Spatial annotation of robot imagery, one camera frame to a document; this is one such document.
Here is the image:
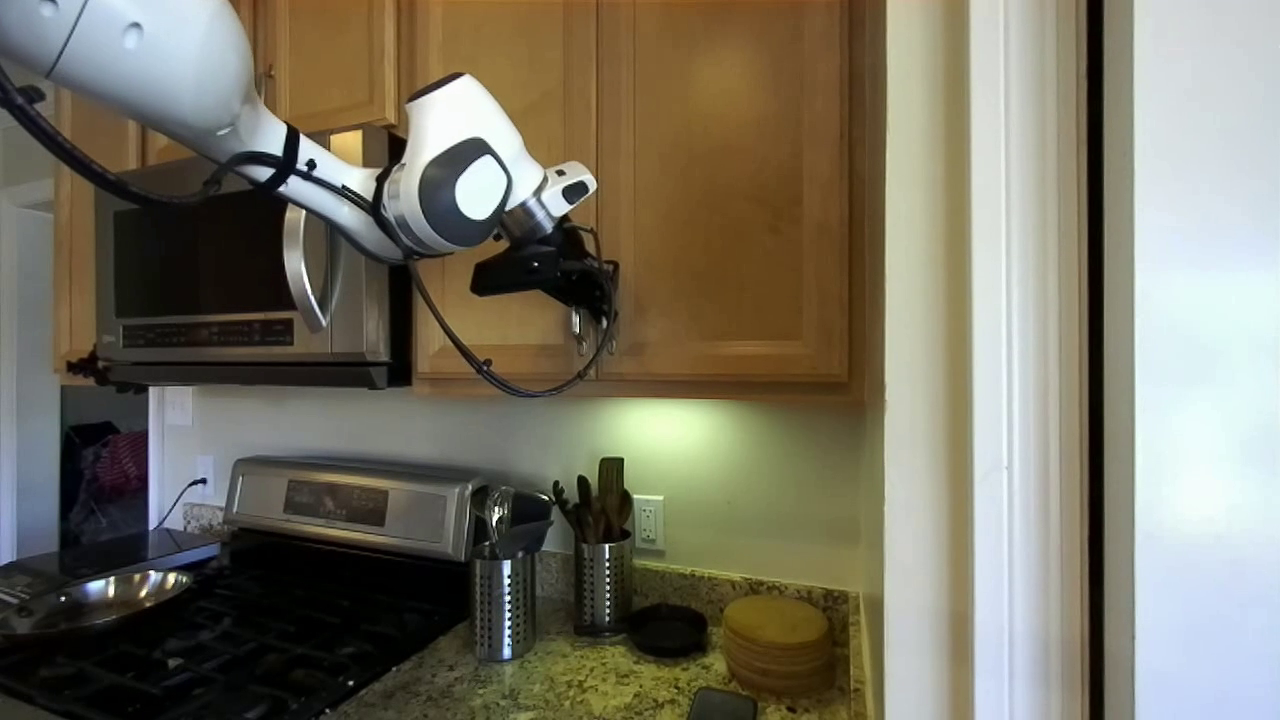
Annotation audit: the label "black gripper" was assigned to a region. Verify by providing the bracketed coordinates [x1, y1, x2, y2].
[546, 219, 622, 322]

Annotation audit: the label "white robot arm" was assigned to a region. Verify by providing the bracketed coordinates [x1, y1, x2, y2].
[0, 0, 622, 327]

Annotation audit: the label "wooden utensils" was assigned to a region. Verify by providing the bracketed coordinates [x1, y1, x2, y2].
[552, 457, 634, 542]

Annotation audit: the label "dark utensils in holder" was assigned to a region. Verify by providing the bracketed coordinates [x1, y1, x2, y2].
[471, 483, 552, 561]

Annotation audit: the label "right steel utensil holder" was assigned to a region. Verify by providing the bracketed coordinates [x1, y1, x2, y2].
[573, 538, 634, 637]

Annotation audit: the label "steel utensil holder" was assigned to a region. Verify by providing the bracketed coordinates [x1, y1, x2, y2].
[471, 552, 536, 664]
[573, 538, 634, 637]

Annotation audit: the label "left steel utensil holder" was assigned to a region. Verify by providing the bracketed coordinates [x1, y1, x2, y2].
[471, 552, 536, 664]

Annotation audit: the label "stainless steel microwave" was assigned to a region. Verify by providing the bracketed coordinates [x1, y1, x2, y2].
[93, 160, 414, 386]

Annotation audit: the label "black round coaster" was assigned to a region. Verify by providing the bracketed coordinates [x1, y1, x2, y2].
[628, 603, 708, 661]

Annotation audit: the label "stainless steel stove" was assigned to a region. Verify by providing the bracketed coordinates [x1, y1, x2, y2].
[0, 457, 482, 720]

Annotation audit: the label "dark sponge on counter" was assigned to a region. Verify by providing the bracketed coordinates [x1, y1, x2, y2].
[687, 686, 755, 720]

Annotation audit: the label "steel frying pan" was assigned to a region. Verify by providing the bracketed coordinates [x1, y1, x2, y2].
[0, 569, 195, 639]

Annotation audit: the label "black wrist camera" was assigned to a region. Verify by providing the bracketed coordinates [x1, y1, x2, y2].
[471, 253, 561, 294]

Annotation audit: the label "white wall outlet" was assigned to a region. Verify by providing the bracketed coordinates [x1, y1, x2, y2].
[634, 495, 669, 554]

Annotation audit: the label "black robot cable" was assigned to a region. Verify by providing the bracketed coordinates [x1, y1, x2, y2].
[0, 64, 625, 398]

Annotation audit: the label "dark picture on wall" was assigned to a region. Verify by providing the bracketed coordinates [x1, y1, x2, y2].
[60, 386, 148, 547]

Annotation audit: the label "white door frame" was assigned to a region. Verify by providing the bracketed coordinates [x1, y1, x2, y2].
[970, 0, 1102, 720]

